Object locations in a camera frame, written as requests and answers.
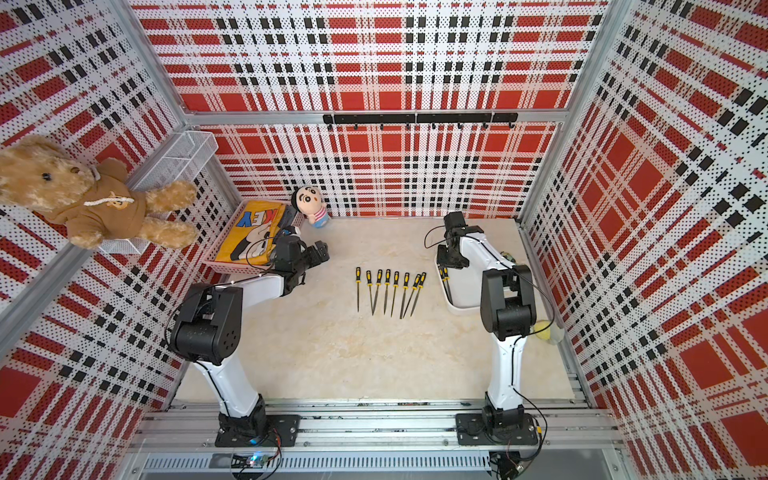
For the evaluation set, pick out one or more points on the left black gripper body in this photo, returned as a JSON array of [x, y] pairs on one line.
[[300, 266]]

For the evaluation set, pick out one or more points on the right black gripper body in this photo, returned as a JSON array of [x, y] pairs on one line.
[[451, 258]]

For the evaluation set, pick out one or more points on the black yellow file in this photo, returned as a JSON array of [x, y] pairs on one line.
[[446, 283], [387, 284], [369, 281], [406, 280], [395, 287], [358, 282], [379, 277], [417, 294], [411, 293]]

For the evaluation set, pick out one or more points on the white plastic storage box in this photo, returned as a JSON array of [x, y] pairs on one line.
[[465, 285]]

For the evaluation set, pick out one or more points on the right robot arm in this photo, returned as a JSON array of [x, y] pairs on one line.
[[508, 313]]

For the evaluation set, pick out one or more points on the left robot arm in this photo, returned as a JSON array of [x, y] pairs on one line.
[[207, 329]]

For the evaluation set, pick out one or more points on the pink perforated basket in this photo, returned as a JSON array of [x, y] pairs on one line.
[[291, 218]]

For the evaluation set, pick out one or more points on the yellow printed folded cloth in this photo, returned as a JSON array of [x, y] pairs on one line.
[[251, 237]]

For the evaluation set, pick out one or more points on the cartoon boy plush doll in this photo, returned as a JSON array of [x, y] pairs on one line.
[[308, 200]]

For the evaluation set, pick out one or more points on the yellow plush ball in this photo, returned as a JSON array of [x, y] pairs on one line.
[[549, 332]]

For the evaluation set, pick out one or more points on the brown teddy bear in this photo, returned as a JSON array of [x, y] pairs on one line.
[[92, 202]]

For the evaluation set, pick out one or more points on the small green circuit board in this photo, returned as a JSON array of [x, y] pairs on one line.
[[253, 461]]

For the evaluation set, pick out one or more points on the black wall hook rail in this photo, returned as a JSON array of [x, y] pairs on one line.
[[356, 120]]

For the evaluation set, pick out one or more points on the white wire wall basket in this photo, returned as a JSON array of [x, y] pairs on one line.
[[182, 157]]

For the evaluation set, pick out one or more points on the aluminium front rail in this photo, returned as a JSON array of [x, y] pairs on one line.
[[366, 424]]

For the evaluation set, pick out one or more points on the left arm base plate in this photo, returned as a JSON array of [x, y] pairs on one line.
[[268, 430]]

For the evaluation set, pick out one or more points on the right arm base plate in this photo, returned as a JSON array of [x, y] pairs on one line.
[[478, 430]]

